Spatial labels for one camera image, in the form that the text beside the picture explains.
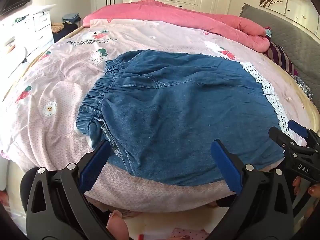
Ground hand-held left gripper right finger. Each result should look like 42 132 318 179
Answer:
211 139 298 240

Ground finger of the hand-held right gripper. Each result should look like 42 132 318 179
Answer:
268 126 300 155
287 119 320 147

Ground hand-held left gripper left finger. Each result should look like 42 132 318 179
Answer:
26 139 112 240

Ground person's right hand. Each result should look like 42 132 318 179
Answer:
292 176 320 202

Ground beige bed mattress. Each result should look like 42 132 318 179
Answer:
0 25 320 150

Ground dark floral cloth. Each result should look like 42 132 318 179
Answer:
292 75 314 101

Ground purple striped cloth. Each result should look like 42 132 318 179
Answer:
262 42 299 77

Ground grey quilted headboard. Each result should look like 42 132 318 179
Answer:
239 3 320 105

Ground pink strawberry printed quilt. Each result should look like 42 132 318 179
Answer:
0 19 315 213

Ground brown fuzzy cloth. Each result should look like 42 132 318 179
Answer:
51 22 67 33

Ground folded blue clothes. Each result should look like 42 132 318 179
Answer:
61 12 81 23

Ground white drawer dresser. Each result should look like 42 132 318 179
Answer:
0 4 57 80

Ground pink comforter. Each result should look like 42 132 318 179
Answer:
82 0 271 53

